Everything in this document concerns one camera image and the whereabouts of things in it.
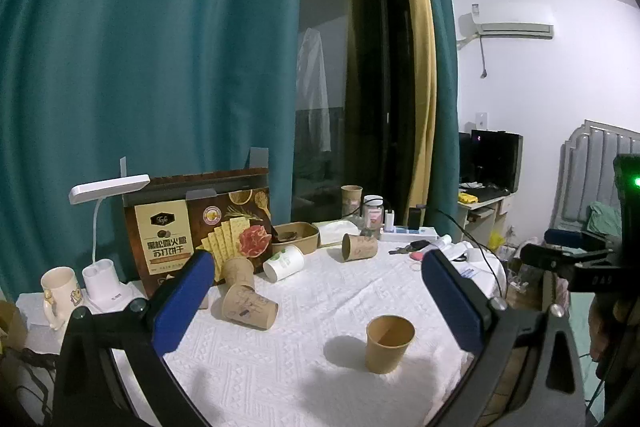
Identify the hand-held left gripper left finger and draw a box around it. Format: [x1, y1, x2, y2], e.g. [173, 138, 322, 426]
[52, 251, 216, 427]

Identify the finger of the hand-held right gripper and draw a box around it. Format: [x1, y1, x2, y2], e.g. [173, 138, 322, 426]
[544, 228, 621, 254]
[519, 243, 623, 293]

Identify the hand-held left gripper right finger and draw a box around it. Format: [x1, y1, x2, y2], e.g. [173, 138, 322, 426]
[421, 250, 587, 427]

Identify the scribbled brown paper cup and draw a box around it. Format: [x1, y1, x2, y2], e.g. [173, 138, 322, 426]
[211, 284, 279, 331]

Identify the plain brown paper cup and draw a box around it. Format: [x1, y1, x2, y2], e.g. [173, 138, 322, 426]
[365, 314, 416, 375]

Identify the white paper cup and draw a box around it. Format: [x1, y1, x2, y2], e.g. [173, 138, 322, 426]
[262, 245, 306, 283]

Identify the person's right hand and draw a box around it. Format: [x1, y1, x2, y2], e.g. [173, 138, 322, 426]
[587, 292, 640, 363]

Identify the green cloth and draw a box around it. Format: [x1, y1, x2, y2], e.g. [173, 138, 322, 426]
[586, 201, 622, 238]

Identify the grey padded headboard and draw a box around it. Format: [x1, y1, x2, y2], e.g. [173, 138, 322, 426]
[552, 119, 640, 234]

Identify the white tube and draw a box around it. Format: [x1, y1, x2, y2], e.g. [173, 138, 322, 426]
[433, 234, 468, 253]

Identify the bunch of keys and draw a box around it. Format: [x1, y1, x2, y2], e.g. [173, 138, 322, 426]
[388, 240, 432, 256]

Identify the brown cracker box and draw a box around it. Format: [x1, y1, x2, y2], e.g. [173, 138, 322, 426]
[120, 147, 274, 299]

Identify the white power strip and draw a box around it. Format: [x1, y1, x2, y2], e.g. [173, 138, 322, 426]
[379, 226, 439, 242]

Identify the white desk lamp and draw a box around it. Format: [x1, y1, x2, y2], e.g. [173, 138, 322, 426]
[69, 174, 151, 314]

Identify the light wooden computer desk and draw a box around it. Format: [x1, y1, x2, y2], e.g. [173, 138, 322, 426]
[457, 193, 514, 249]

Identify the black keyboard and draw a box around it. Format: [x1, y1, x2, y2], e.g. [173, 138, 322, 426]
[459, 185, 510, 204]

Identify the black computer monitor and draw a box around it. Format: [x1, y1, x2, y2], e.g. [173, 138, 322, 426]
[470, 130, 524, 194]

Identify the clear jar with pink label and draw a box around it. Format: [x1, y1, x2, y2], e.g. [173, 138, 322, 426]
[360, 195, 385, 234]

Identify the white cartoon mug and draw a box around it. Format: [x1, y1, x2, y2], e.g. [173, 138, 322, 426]
[40, 266, 84, 331]

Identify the brown paper bowl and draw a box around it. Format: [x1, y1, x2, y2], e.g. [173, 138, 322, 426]
[270, 221, 321, 256]

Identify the white tissue pack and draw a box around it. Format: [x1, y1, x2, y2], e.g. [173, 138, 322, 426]
[312, 219, 362, 249]

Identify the white textured tablecloth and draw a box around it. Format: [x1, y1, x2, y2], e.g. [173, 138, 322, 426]
[15, 219, 507, 427]

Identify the narrow teal curtain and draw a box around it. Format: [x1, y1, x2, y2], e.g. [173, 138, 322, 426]
[417, 0, 461, 229]

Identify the white air conditioner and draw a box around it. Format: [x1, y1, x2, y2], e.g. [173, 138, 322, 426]
[472, 4, 555, 40]

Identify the yellow curtain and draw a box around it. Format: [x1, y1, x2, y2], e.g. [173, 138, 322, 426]
[389, 0, 439, 229]

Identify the dark glass sliding door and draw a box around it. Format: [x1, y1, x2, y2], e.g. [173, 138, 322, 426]
[292, 0, 417, 224]

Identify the large teal curtain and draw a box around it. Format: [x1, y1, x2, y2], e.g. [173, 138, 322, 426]
[0, 0, 309, 304]

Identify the black cable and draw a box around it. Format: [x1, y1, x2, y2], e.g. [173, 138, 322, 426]
[431, 207, 508, 298]

